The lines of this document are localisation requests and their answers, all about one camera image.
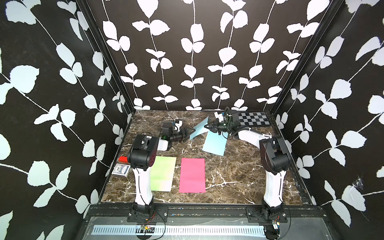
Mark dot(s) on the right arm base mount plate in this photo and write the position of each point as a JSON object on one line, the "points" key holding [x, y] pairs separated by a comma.
{"points": [[265, 215]]}

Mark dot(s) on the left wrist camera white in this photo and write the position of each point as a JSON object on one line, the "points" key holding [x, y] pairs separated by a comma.
{"points": [[178, 125]]}

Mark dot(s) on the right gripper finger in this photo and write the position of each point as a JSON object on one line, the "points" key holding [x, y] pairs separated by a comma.
{"points": [[209, 125], [209, 128]]}

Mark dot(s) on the playing card deck box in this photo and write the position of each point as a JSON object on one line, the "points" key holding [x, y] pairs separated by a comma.
{"points": [[121, 170]]}

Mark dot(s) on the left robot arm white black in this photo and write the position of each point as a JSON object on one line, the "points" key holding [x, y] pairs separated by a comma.
{"points": [[142, 156]]}

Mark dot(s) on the checkerboard calibration board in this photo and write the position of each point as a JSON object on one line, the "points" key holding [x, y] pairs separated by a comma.
{"points": [[252, 119]]}

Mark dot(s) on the pink paper sheet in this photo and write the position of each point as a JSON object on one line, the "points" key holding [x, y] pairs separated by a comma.
{"points": [[192, 176]]}

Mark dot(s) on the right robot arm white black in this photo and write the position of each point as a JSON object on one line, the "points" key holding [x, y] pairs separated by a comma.
{"points": [[274, 155]]}

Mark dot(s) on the white perforated rail strip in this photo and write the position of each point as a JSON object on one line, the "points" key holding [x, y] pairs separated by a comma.
{"points": [[130, 230]]}

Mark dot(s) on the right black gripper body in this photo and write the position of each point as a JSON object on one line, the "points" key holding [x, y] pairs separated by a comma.
{"points": [[219, 127]]}

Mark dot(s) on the small electronics board with wires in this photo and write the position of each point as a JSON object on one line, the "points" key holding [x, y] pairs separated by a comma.
{"points": [[144, 230]]}

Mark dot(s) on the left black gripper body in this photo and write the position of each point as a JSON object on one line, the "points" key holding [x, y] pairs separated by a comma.
{"points": [[183, 136]]}

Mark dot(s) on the light blue paper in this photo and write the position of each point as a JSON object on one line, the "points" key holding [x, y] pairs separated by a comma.
{"points": [[200, 128], [215, 143]]}

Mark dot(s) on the small red box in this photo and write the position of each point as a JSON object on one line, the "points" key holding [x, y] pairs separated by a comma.
{"points": [[123, 159]]}

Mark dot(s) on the yellow-green paper sheet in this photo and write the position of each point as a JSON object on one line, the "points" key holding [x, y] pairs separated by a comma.
{"points": [[162, 173]]}

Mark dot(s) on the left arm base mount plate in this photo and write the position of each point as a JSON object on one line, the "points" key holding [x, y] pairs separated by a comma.
{"points": [[157, 214]]}

